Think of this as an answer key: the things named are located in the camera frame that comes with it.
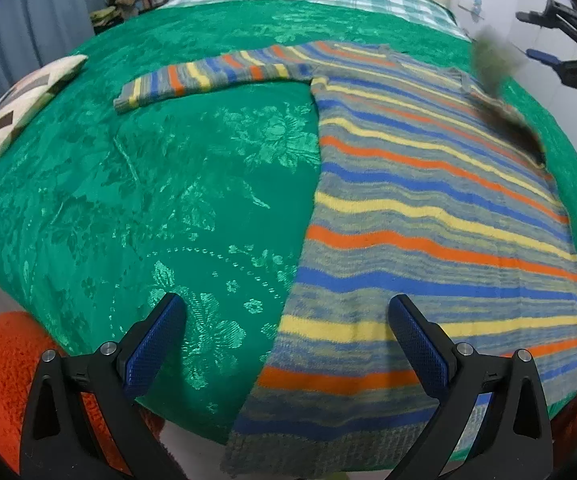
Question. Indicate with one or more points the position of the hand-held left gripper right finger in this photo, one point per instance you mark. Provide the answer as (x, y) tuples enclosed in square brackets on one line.
[(418, 345)]

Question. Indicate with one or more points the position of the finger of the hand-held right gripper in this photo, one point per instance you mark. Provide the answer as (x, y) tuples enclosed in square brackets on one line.
[(563, 67), (555, 15)]

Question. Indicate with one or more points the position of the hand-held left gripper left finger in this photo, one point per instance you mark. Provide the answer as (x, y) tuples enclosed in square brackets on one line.
[(151, 345)]

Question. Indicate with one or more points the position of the striped knitted sweater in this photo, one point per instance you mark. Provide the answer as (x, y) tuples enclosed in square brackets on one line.
[(418, 240)]

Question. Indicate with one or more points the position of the green floral bedspread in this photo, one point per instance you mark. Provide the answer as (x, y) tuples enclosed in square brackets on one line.
[(143, 210)]

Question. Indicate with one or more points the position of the orange fuzzy blanket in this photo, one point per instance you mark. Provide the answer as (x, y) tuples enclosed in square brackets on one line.
[(3, 370)]

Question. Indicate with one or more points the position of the patterned cream cushion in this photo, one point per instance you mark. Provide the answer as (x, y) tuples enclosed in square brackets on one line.
[(13, 105)]

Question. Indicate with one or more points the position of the grey-blue curtain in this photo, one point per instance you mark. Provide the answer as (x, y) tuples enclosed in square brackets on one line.
[(33, 25)]

